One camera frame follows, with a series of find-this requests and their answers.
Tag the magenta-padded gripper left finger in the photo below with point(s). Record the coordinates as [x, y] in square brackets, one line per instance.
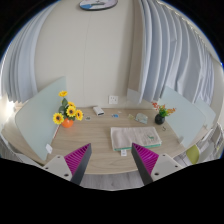
[77, 159]

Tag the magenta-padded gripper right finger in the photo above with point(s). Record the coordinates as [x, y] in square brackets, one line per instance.
[146, 159]

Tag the beige towel with green trim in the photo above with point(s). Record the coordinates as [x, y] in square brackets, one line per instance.
[135, 136]

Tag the small dark sticker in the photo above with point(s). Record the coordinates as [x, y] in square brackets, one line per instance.
[164, 128]

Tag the small green sticker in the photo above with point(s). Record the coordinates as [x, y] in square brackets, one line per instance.
[87, 117]

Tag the orange flowers in black vase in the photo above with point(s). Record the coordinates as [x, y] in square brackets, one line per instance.
[160, 118]

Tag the pale yellow-green sticker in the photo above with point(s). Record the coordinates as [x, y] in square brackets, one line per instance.
[131, 117]

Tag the yellow-green chair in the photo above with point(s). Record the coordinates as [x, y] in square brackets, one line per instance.
[192, 154]

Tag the sunflowers in orange vase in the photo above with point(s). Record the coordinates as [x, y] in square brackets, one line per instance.
[68, 113]

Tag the small white box device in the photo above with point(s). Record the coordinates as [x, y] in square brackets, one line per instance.
[98, 111]

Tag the blue sticker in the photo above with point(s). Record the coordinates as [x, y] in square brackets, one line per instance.
[115, 115]

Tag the large frosted desk divider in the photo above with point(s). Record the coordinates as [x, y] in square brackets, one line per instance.
[183, 116]

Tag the frosted desk divider with label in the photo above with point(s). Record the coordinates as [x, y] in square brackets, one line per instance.
[38, 116]

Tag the small frosted desk divider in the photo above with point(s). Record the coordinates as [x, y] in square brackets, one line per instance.
[133, 95]

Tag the frosted neighbouring desk divider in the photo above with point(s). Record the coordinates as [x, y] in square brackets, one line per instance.
[207, 113]

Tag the wide grey curtain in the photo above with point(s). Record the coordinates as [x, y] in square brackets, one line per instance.
[173, 53]

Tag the narrow grey curtain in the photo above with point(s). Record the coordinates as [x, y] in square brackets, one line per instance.
[23, 63]

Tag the white wall socket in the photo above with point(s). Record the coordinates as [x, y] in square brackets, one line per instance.
[113, 99]

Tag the round wall clock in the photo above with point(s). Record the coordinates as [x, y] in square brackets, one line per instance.
[98, 4]

